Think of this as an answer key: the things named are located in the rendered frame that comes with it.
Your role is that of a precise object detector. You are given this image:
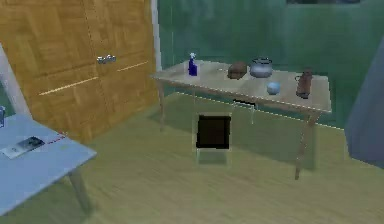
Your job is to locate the chair with black seat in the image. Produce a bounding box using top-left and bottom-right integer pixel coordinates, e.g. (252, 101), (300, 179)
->
(192, 99), (258, 166)

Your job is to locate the blue spray bottle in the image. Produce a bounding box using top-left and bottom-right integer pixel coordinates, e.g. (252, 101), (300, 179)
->
(187, 52), (199, 77)

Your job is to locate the light wooden table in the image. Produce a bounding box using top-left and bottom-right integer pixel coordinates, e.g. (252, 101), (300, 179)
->
(150, 59), (333, 181)

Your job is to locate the grey metal pot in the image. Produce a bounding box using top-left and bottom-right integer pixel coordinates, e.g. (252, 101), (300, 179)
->
(249, 57), (274, 79)

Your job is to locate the pale blue bowl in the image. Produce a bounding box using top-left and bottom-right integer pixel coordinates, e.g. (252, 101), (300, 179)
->
(266, 81), (282, 96)

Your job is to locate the brown kettle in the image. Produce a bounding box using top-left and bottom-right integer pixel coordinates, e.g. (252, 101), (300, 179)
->
(294, 68), (314, 100)

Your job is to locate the red pencil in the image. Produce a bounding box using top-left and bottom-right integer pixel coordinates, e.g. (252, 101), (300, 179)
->
(46, 133), (67, 145)

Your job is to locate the wooden room door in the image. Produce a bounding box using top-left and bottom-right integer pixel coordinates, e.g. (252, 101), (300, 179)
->
(0, 0), (160, 144)

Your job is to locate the pale blue table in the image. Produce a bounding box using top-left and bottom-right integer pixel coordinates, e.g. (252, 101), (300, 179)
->
(0, 113), (98, 218)

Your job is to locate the grey white magazine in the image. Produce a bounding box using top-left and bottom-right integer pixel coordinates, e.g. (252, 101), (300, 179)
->
(0, 135), (46, 160)

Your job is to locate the silver door handle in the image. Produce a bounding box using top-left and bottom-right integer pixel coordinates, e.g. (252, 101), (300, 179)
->
(96, 54), (118, 65)

